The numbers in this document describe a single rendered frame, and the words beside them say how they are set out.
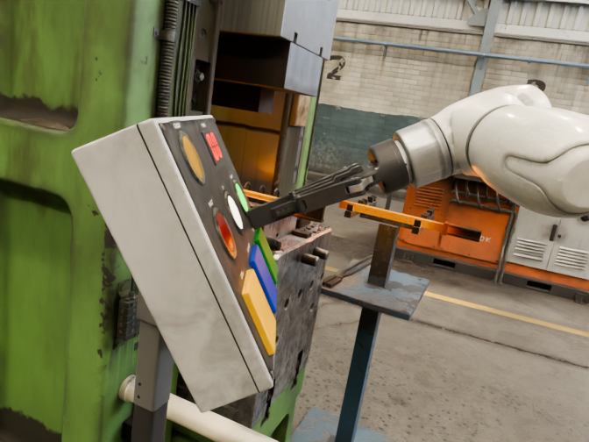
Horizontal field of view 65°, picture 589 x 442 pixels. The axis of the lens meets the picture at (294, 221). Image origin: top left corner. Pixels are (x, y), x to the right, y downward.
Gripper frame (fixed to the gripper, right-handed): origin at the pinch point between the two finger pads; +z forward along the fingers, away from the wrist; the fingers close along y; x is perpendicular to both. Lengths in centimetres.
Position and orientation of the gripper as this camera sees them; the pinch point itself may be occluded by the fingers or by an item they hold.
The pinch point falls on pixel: (272, 211)
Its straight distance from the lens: 69.1
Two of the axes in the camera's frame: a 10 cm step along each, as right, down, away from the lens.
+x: -3.6, -9.1, -2.3
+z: -9.3, 3.6, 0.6
